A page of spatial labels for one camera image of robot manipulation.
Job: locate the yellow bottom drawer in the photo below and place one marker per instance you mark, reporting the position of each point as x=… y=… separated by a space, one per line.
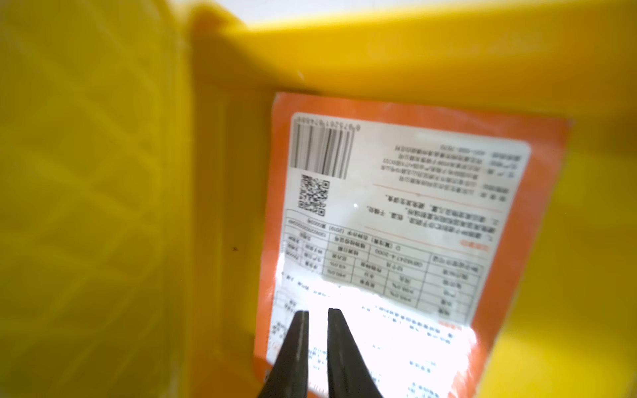
x=572 y=329

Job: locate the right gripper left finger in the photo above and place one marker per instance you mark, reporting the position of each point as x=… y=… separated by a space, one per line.
x=289 y=376

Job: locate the yellow plastic drawer cabinet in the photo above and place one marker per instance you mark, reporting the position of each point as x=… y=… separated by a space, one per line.
x=94 y=192

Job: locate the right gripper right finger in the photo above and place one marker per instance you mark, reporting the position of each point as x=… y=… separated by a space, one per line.
x=348 y=375

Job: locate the orange white label seed bag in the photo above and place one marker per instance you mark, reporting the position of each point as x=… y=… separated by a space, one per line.
x=415 y=221

